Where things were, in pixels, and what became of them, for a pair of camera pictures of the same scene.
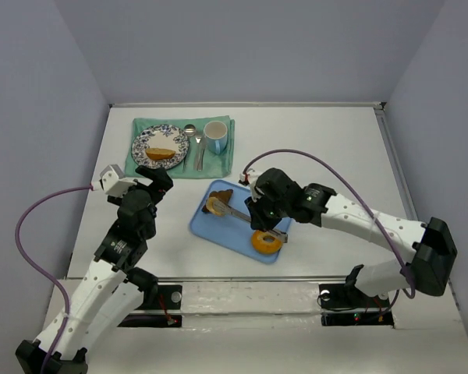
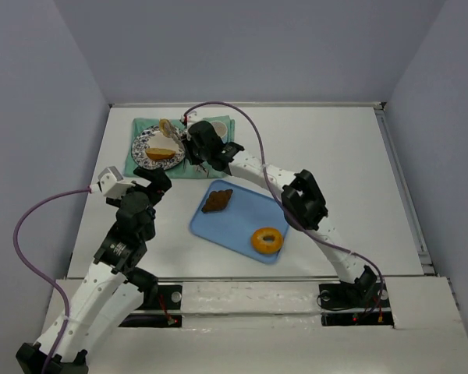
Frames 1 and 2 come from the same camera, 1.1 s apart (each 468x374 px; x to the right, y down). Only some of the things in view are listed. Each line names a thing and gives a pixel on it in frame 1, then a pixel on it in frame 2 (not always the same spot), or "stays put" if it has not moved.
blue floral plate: (160, 136) stays put
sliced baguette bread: (159, 153) stays put
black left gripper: (156, 179) stays put
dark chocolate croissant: (224, 195) stays put
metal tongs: (222, 209) → (181, 137)
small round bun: (216, 206) → (164, 126)
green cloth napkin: (214, 165) stays put
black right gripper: (260, 217) → (193, 149)
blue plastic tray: (227, 230) stays put
